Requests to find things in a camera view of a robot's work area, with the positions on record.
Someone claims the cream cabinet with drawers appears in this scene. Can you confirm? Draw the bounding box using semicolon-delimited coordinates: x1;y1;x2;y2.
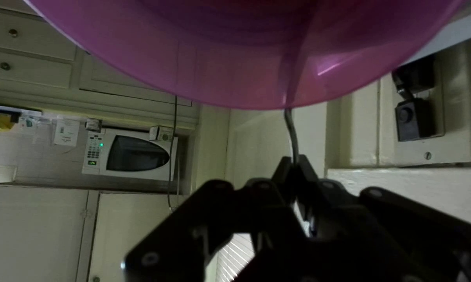
0;5;201;132

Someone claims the purple plastic bowl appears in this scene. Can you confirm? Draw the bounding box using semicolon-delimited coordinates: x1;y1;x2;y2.
26;0;464;112

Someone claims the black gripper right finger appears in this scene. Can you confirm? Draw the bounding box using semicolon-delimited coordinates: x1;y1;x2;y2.
296;154;471;282

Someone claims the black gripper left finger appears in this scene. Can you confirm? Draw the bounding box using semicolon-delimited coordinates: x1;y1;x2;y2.
123;156;312;282

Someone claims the white microwave oven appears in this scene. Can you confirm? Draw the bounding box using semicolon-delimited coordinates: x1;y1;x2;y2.
82;128;179;184

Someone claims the black wall device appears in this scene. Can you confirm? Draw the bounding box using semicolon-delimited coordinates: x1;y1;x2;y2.
378;41;471;167

